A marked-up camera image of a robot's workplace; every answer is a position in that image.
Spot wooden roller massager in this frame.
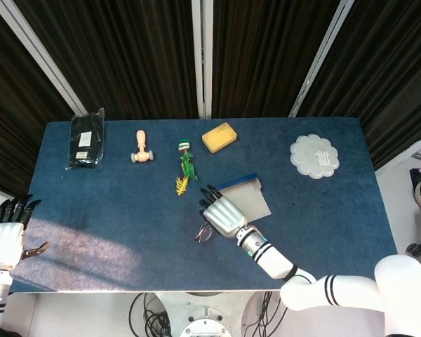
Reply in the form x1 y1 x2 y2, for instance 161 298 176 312
129 129 156 164

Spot clear flower-shaped plastic box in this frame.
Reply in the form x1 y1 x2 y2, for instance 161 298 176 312
289 133 342 180

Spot yellow sponge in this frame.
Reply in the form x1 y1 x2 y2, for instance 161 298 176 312
201 121 239 154

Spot black garment in plastic bag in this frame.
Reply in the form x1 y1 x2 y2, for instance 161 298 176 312
64 107 106 172

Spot black cable bundle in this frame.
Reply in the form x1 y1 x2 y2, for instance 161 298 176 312
250 291 288 337
128 291 173 337

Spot white frame post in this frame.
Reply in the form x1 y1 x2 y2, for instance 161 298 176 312
191 0 215 119
288 0 356 119
0 0 89 117

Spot black pleated curtain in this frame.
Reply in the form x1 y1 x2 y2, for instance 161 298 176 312
0 0 421 197

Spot blue glasses case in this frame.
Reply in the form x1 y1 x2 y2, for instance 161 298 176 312
215 172 272 223

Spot green yellow feather toy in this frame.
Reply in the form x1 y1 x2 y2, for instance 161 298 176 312
174 139 200 197

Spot blue carpet table cover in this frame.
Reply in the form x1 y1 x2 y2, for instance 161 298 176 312
12 117 398 293

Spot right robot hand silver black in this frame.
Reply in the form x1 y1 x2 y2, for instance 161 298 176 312
199 184 248 240

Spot eyeglasses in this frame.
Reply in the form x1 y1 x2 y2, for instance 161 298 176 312
195 220 215 245

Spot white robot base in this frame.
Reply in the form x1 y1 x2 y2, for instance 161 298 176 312
142 291 281 337

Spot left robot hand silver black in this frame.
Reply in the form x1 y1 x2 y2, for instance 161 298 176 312
0 194 51 272

